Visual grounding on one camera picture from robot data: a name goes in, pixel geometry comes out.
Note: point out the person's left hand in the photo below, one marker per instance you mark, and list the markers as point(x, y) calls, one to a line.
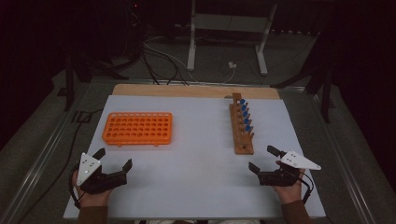
point(93, 199)

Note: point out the blue-capped clear test tube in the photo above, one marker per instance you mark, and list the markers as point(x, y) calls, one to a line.
point(242, 101)
point(244, 107)
point(248, 128)
point(246, 120)
point(245, 114)

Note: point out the wooden test tube rack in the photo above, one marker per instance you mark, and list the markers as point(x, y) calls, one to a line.
point(241, 146)

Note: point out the person's right hand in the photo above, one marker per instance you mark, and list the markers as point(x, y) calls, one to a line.
point(289, 193)

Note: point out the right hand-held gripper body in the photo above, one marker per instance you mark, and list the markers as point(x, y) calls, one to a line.
point(295, 161)

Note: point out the orange plastic tube rack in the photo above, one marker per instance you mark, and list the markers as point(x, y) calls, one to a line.
point(137, 142)

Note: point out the dark equipment tower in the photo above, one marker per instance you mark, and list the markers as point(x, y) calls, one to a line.
point(134, 21)

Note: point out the black tripod stand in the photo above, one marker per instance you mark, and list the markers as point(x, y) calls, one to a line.
point(326, 99)
point(69, 87)

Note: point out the grey metal stand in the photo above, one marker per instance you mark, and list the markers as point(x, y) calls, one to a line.
point(191, 46)

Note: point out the metal frame rail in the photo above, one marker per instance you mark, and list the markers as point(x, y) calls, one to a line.
point(348, 180)
point(34, 174)

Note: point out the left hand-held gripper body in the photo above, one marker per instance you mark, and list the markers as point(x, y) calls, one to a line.
point(87, 166)

